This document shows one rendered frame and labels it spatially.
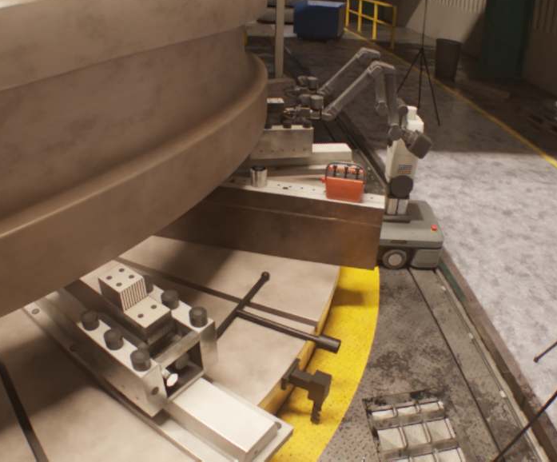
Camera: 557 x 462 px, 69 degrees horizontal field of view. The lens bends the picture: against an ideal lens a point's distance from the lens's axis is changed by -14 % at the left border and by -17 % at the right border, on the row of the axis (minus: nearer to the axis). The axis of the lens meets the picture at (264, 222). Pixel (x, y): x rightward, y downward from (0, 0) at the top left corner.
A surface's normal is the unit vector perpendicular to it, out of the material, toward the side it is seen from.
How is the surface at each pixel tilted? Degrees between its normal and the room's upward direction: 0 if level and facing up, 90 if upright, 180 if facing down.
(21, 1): 45
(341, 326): 0
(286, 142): 90
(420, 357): 0
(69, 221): 90
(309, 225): 90
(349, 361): 0
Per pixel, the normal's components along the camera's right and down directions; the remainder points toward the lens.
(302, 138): 0.14, 0.52
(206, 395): 0.01, -0.85
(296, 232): -0.25, 0.50
